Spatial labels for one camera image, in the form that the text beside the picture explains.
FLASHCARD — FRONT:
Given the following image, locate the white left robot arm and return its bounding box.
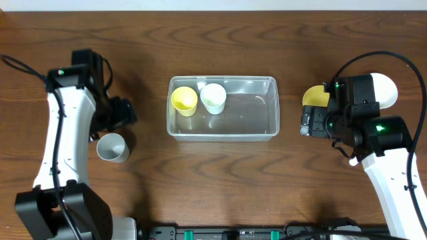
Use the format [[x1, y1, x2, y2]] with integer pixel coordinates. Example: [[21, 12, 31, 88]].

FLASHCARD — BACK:
[[15, 63, 139, 239]]

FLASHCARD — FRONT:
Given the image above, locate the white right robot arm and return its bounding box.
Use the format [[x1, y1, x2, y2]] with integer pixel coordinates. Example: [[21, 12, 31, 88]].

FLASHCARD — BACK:
[[300, 102, 426, 239]]

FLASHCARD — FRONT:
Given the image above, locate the yellow plastic cup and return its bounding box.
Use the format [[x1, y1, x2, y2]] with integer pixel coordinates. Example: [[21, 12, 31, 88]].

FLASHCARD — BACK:
[[171, 87, 198, 117]]

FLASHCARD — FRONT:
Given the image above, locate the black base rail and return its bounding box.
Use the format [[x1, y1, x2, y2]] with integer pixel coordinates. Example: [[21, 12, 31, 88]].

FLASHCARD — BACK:
[[137, 217, 390, 240]]

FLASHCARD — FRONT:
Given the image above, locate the clear plastic container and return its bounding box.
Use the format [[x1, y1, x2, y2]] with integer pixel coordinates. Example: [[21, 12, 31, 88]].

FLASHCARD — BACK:
[[166, 75, 280, 142]]

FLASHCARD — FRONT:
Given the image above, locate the white cup right side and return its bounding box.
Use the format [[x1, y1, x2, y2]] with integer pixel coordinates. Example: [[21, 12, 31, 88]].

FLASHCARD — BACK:
[[370, 73, 398, 109]]

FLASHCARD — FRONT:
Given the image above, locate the white plastic cup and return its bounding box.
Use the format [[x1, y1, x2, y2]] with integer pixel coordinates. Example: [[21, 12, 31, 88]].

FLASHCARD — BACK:
[[200, 83, 227, 115]]

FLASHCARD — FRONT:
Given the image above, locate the grey plastic cup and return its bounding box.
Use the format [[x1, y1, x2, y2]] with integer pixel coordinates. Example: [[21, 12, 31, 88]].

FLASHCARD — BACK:
[[96, 133, 130, 163]]

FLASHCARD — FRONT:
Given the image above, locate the yellow cup right side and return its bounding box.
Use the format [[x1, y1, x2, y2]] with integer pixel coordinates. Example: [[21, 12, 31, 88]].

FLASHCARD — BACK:
[[302, 85, 330, 107]]

